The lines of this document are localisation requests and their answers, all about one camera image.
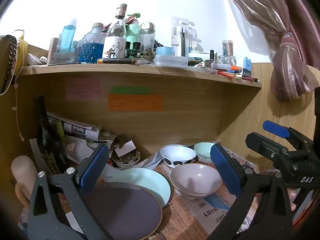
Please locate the light blue round container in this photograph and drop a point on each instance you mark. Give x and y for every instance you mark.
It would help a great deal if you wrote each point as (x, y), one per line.
(163, 51)

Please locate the newspaper print table cover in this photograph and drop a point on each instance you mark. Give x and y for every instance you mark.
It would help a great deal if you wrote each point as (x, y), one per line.
(190, 220)

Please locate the mint green plate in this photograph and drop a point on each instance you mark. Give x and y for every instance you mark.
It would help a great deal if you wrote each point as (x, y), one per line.
(150, 180)

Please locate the pale lilac bowl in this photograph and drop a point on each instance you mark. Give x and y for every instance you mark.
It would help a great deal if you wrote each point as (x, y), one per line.
(197, 180)

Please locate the yellow headband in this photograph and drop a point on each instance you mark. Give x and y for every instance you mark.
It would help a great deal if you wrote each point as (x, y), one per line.
(21, 52)

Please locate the dark green binoculars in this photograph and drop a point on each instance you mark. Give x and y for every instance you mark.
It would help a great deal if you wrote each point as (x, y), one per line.
(132, 50)

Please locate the dark purple plate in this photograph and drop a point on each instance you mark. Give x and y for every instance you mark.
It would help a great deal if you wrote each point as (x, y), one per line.
(125, 210)

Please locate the mint green bowl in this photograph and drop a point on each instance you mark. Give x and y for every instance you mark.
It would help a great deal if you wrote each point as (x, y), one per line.
(203, 150)

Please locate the black nail polish bottle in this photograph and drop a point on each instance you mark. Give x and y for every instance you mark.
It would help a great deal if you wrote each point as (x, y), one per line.
(211, 55)

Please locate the pink sticky note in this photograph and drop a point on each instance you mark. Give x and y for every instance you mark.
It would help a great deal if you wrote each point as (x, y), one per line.
(83, 90)

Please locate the glass bottle blue beads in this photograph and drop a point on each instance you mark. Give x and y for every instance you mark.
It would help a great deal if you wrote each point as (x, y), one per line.
(91, 47)

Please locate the clear blister pack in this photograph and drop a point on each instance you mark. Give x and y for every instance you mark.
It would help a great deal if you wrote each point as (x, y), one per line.
(182, 37)

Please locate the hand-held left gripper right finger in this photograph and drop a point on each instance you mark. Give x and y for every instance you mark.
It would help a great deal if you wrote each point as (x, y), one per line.
(225, 170)

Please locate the pinkish brown tube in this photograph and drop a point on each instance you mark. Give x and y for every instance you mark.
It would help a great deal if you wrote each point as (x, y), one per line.
(52, 51)

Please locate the folded newspaper pile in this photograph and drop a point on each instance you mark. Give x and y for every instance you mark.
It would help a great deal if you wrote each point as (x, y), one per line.
(80, 130)

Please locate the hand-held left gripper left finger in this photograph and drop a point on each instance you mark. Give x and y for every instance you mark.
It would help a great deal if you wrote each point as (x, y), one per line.
(93, 170)

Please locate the clear bottle blue liquid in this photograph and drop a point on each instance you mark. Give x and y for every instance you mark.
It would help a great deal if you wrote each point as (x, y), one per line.
(67, 36)

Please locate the small white gadget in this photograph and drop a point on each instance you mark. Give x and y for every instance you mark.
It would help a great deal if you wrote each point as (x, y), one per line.
(36, 59)

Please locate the white bowl black spots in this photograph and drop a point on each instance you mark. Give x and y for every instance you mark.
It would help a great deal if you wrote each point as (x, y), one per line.
(175, 152)

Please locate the orange marker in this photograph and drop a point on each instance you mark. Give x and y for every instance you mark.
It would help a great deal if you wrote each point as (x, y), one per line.
(236, 68)

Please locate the blue pencil sharpener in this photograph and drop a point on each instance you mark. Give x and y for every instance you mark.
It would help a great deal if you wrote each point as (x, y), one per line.
(247, 67)

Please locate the clear bottle silver cap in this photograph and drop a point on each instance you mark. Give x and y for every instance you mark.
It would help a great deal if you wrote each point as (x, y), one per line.
(147, 37)

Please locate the beige plastic figure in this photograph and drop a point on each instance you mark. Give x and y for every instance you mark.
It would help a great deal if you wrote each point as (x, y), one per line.
(22, 175)

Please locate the black lace headband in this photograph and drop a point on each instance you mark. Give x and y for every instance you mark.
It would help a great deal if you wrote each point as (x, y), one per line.
(8, 62)

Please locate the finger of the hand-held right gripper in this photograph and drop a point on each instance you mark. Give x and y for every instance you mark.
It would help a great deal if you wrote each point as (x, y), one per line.
(275, 128)
(262, 145)

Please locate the mint green bottle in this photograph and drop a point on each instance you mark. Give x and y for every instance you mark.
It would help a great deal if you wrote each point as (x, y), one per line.
(132, 32)

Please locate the clear plastic box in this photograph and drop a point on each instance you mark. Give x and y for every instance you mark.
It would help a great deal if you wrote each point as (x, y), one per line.
(171, 61)

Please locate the green sticky note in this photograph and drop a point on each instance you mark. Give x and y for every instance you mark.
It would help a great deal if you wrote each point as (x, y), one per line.
(131, 90)

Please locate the clear tube of foil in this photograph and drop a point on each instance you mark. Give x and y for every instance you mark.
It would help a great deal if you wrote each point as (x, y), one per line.
(228, 47)

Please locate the brown gold tube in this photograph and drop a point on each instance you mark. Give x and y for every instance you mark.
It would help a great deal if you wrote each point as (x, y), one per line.
(115, 61)

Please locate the pink curtain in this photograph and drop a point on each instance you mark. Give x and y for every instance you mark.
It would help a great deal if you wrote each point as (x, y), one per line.
(280, 30)

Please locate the small glass jar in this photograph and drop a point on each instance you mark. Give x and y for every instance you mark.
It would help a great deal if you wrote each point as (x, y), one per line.
(227, 60)

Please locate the small bowl of stones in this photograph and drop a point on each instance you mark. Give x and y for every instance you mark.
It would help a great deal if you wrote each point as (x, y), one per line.
(126, 161)

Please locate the red pen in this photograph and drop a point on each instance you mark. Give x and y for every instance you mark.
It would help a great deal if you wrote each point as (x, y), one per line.
(240, 77)

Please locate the orange sticky note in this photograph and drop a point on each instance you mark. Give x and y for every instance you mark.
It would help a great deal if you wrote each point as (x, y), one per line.
(135, 102)

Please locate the person's right hand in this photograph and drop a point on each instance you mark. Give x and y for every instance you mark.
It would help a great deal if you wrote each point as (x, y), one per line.
(292, 200)

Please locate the clear bottle fox label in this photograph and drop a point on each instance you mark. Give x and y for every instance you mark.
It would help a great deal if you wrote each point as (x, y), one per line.
(115, 42)

